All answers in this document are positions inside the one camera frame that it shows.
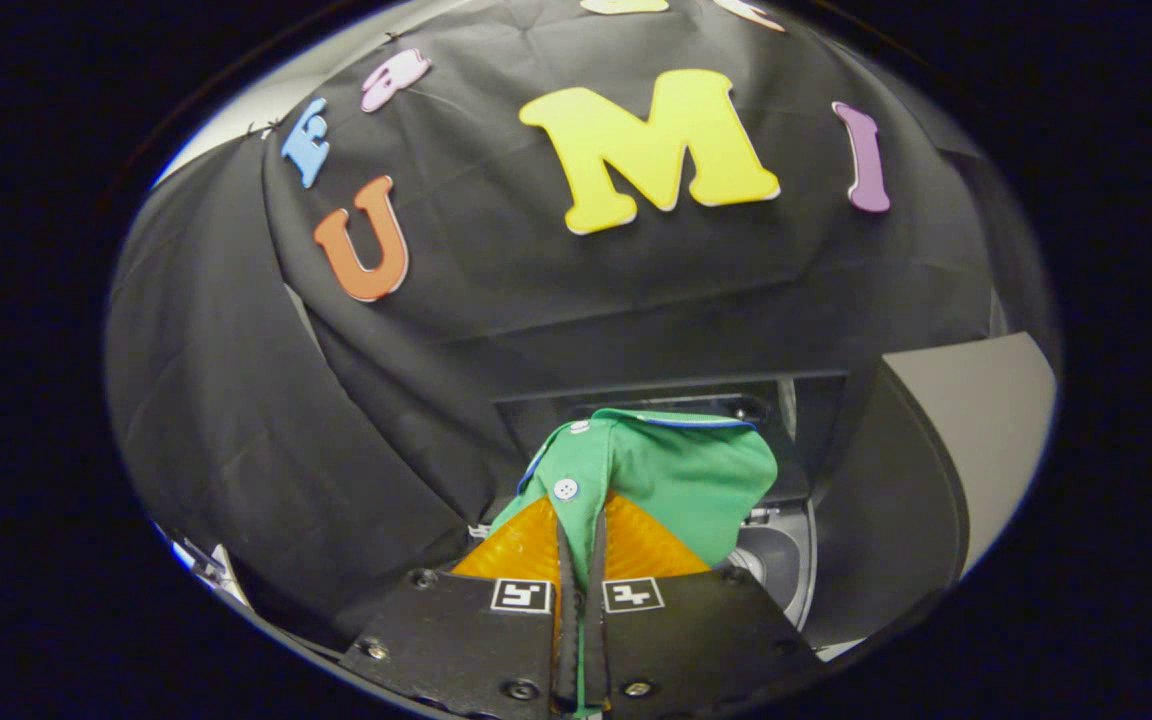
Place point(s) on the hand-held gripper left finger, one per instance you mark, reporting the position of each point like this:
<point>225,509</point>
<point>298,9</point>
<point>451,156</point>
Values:
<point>466,630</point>

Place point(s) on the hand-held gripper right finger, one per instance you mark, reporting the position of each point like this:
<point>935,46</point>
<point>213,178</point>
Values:
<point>696,630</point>

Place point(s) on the green polo shirt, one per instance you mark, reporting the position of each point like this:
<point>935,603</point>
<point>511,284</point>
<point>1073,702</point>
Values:
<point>676,470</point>

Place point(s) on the white and blue equipment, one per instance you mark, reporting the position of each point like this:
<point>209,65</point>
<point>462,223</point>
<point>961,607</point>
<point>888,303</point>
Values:
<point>206,565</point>

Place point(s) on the black backdrop cloth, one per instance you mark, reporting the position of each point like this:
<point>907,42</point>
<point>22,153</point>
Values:
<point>496,300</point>

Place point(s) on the beige cabinet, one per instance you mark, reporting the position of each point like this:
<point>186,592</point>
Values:
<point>976,420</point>

